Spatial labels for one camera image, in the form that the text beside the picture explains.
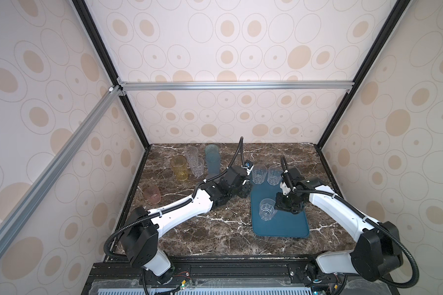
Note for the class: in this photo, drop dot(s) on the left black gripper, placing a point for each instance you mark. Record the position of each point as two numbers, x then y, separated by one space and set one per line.
246 190

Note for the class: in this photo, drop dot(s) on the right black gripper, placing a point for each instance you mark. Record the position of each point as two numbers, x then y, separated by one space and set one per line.
283 205

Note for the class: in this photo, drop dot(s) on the clear faceted cup front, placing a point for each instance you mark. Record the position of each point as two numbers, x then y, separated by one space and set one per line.
259 174

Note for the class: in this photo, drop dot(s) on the clear faceted cup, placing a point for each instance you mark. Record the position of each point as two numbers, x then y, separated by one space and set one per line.
267 209
259 174

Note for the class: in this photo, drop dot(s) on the small clear cup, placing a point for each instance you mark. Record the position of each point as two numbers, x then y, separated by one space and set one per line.
274 175

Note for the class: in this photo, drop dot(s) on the pink plastic cup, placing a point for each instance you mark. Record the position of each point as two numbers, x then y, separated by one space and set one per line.
152 194

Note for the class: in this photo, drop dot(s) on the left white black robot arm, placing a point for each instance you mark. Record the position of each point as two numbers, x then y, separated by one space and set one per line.
138 239

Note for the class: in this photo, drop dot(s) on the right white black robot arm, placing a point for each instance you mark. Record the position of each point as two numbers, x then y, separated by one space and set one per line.
378 250

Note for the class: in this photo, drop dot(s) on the blue frosted cup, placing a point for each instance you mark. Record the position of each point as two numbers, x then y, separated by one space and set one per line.
213 162

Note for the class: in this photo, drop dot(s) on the clear textured cup middle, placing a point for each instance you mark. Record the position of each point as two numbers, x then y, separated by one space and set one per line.
197 167

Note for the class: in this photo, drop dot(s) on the tall clear textured cup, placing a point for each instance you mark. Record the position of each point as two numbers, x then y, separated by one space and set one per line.
192 155

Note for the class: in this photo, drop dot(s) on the yellow plastic cup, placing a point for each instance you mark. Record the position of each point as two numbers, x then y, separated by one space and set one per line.
179 167

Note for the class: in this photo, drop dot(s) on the left diagonal aluminium bar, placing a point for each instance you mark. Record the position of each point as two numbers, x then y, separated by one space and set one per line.
21 213

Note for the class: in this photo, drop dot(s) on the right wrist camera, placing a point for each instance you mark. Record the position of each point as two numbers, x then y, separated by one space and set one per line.
288 183

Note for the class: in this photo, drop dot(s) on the horizontal aluminium frame bar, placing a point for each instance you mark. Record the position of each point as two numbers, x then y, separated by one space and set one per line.
246 85

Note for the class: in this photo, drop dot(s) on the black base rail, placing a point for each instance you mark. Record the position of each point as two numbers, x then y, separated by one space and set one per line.
231 275

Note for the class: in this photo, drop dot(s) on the right black frame post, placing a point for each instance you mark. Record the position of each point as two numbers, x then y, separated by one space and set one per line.
383 36

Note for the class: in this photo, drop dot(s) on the black frame post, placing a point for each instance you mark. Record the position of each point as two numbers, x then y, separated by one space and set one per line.
103 54
383 36

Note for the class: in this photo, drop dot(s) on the left black frame post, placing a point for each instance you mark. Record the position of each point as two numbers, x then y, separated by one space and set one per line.
103 54

